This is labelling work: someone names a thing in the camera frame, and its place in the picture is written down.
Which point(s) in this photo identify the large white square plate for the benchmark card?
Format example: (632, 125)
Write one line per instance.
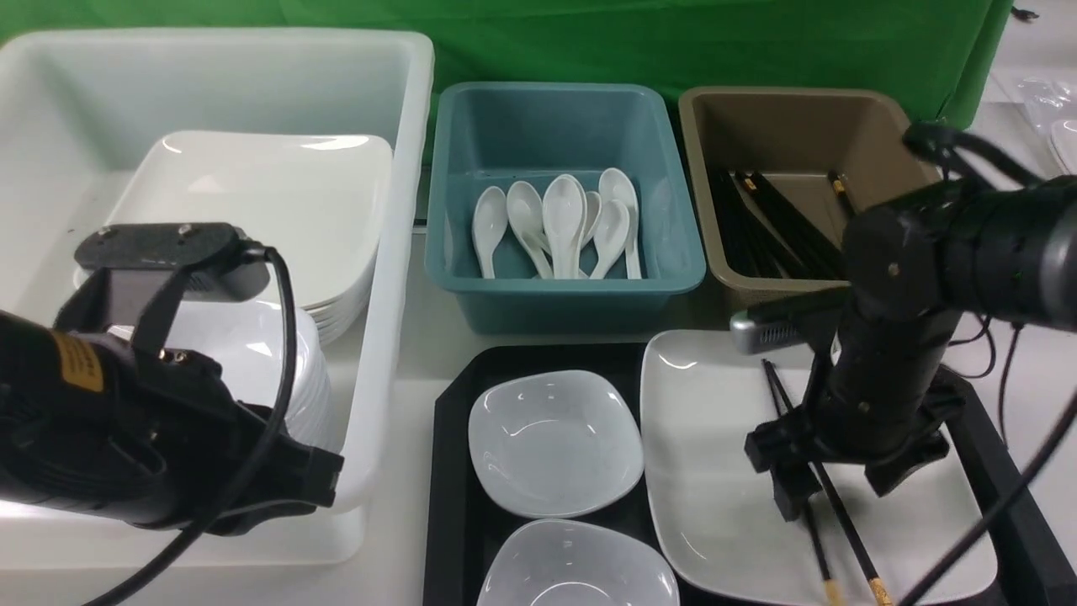
(714, 516)

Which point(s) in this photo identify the pile of black chopsticks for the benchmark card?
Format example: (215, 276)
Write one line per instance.
(751, 248)

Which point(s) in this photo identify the large white plastic tub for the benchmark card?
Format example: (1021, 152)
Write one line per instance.
(81, 108)

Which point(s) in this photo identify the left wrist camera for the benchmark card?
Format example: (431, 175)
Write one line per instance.
(138, 275)

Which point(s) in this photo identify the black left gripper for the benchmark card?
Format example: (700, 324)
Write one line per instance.
(218, 465)

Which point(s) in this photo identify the brown plastic bin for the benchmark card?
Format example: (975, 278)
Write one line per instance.
(787, 140)

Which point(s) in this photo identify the white spoon far left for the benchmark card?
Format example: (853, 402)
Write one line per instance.
(489, 223)

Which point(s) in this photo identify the teal plastic bin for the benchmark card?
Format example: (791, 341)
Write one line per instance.
(493, 134)

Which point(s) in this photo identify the stack of white bowls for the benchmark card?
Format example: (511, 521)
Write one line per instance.
(247, 339)

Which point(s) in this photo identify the black plastic serving tray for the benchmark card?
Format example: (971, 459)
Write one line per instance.
(465, 527)

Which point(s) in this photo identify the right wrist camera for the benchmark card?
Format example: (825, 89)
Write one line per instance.
(753, 335)

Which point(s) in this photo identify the white spoon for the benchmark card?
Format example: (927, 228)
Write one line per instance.
(610, 237)
(593, 208)
(524, 208)
(564, 213)
(615, 184)
(489, 223)

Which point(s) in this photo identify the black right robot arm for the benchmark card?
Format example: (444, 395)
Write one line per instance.
(914, 266)

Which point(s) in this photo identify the white square bowl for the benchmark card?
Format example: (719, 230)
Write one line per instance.
(566, 562)
(557, 445)

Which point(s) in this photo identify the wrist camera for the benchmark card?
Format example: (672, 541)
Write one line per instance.
(753, 335)
(138, 275)

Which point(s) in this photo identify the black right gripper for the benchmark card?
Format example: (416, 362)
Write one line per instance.
(785, 447)

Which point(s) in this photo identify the single chopstick right in bin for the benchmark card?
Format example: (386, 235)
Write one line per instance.
(843, 199)

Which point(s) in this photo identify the white spoon far right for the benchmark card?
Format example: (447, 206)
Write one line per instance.
(615, 184)

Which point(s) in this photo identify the white spoon behind centre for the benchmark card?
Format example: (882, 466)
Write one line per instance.
(593, 208)

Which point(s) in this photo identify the green backdrop cloth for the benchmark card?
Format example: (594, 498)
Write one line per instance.
(931, 57)

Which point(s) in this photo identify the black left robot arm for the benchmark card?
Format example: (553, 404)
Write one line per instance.
(66, 444)

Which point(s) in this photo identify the stack of white square plates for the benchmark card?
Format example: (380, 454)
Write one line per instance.
(320, 200)

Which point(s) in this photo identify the white spoon lower right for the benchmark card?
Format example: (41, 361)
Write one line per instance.
(610, 237)

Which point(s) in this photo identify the black chopstick gold band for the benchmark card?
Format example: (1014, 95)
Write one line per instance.
(831, 586)
(874, 581)

